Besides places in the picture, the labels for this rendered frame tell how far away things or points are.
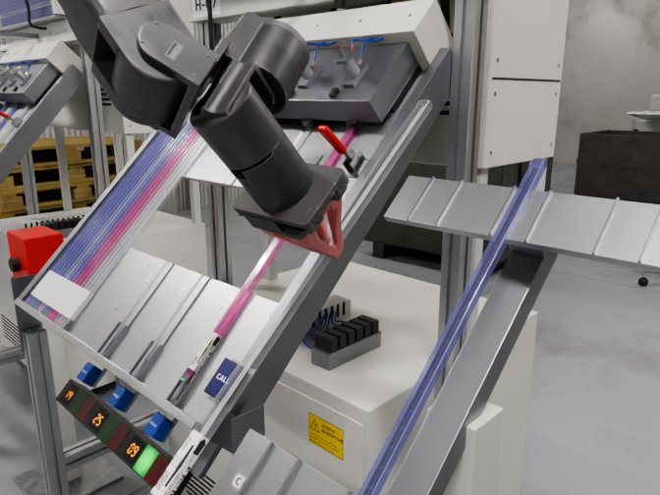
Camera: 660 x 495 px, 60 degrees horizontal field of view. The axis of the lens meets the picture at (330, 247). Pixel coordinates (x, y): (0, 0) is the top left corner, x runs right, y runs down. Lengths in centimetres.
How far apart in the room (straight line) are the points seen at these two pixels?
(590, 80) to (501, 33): 947
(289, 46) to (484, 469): 47
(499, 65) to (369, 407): 67
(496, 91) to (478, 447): 72
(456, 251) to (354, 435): 37
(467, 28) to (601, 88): 958
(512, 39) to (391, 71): 32
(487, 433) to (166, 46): 47
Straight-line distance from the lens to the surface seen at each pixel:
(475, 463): 64
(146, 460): 86
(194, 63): 45
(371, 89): 93
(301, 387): 112
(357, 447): 106
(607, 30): 1061
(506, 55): 119
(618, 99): 1049
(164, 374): 90
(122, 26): 47
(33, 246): 167
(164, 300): 99
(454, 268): 105
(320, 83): 103
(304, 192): 50
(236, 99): 46
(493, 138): 116
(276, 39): 51
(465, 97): 101
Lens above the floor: 114
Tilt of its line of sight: 15 degrees down
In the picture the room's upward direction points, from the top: straight up
